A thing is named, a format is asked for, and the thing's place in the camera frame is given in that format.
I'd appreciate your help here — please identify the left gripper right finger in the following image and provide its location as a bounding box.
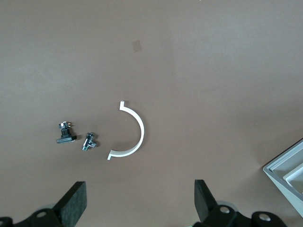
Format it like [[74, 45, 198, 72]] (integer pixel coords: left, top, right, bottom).
[[194, 179, 238, 227]]

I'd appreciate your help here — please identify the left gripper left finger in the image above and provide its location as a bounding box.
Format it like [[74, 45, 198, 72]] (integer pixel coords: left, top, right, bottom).
[[14, 181, 88, 227]]

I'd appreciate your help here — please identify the chrome valve fitting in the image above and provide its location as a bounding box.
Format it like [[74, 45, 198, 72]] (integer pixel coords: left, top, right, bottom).
[[82, 131, 99, 151]]

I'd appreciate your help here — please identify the black switch component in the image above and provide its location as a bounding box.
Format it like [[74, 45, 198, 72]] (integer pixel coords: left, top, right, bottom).
[[56, 122, 78, 144]]

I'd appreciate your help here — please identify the white semicircular bracket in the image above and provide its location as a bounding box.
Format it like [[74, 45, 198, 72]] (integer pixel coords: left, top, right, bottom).
[[107, 100, 145, 161]]

